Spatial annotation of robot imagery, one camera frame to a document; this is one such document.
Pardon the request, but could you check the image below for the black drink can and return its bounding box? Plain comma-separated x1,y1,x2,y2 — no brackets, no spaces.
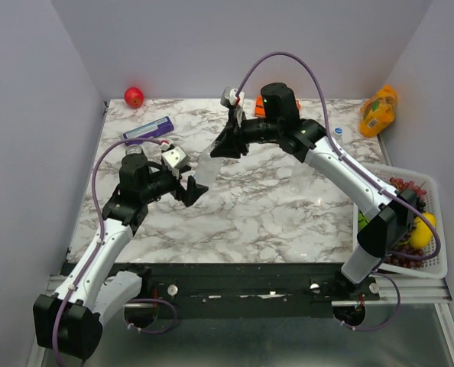
125,145,144,155

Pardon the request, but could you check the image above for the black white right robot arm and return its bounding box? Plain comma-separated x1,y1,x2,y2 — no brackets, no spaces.
210,83,419,300

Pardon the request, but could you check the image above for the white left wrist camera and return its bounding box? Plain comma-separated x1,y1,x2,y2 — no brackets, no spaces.
161,145,190,179

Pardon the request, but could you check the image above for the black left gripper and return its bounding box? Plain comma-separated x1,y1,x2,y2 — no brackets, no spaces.
141,164,209,206

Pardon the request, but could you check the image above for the purple white flat box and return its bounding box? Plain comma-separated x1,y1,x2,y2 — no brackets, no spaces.
122,116,174,141

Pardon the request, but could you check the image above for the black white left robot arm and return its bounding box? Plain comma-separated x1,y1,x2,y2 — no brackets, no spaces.
33,146,208,365

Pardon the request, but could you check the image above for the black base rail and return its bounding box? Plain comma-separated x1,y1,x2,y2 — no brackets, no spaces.
104,261,381,320

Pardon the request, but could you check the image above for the red apple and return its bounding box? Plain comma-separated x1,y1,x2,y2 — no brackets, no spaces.
124,87,144,109

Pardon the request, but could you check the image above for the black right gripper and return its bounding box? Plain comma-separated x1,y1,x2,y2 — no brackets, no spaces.
209,109,281,161

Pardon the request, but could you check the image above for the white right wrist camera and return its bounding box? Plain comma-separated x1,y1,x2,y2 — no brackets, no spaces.
220,86,245,126

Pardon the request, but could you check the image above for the green toy fruit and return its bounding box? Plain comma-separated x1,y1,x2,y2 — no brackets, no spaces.
358,211,368,231

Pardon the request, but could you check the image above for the purple grape bunch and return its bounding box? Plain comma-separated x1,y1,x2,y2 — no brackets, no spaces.
381,176,429,268

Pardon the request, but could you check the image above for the white plastic basket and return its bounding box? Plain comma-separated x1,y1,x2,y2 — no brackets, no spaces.
352,163,449,279

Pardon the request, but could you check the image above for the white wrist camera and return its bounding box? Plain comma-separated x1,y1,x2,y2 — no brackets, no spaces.
161,145,190,179
220,86,245,126

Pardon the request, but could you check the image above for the clear plastic bottle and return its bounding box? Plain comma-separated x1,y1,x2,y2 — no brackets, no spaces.
193,144,224,189
332,128,344,147

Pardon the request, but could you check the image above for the orange razor box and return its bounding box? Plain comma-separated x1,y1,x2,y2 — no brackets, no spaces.
255,95,301,118

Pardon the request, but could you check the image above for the orange snack bag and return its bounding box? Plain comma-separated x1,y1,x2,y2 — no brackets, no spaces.
359,85,397,138

